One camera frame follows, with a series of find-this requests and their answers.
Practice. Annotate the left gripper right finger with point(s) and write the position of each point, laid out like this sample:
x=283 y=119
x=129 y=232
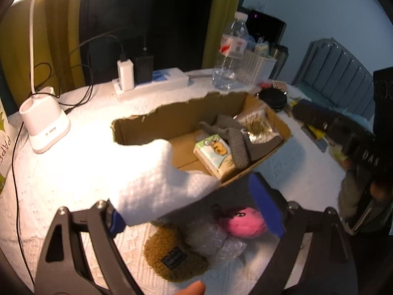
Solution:
x=329 y=266

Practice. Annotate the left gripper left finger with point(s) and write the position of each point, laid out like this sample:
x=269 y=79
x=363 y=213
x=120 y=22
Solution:
x=63 y=266

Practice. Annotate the pink plush toy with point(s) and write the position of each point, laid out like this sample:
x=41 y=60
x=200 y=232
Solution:
x=240 y=222

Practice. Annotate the white knitted cloth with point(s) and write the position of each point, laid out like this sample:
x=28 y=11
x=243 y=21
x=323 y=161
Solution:
x=148 y=186

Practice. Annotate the person's hand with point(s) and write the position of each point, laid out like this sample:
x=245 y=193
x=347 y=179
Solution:
x=196 y=288

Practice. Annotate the grey padded chair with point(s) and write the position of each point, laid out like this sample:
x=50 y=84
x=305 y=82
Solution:
x=332 y=77

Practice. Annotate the brown fuzzy pouch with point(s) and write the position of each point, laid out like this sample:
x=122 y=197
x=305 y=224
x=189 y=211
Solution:
x=171 y=257

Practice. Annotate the black round zip case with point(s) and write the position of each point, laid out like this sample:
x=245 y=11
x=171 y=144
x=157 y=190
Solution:
x=274 y=98

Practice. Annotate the checkered card pack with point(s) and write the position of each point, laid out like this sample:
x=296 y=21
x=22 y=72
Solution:
x=280 y=85

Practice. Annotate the clear bubble wrap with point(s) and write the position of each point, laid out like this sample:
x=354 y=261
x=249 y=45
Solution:
x=208 y=239

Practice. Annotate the clear bag with gold pattern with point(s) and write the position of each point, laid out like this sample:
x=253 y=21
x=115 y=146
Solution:
x=257 y=126

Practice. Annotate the grey dotted fabric item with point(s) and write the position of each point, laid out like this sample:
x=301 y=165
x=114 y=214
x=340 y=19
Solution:
x=244 y=151

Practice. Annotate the paper cup package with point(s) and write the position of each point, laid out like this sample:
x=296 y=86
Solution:
x=8 y=135

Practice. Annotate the steel thermos cup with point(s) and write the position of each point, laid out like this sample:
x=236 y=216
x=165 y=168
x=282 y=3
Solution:
x=280 y=53

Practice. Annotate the white plastic basket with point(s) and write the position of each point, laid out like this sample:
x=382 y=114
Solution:
x=255 y=69

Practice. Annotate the cartoon tissue pack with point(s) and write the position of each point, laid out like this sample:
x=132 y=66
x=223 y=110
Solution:
x=216 y=156

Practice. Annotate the white desk lamp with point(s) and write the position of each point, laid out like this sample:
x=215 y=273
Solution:
x=45 y=121

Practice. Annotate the clear water bottle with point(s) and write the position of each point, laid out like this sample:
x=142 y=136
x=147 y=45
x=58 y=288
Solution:
x=231 y=50

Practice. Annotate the brown cardboard box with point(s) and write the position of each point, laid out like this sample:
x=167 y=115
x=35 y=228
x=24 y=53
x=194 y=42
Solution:
x=178 y=124

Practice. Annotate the white charger plug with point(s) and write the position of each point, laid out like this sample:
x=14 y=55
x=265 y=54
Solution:
x=126 y=74

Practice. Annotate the white power strip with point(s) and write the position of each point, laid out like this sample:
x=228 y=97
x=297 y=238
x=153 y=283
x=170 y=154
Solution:
x=163 y=80

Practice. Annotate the black charger plug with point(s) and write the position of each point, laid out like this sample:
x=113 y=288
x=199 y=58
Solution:
x=143 y=69

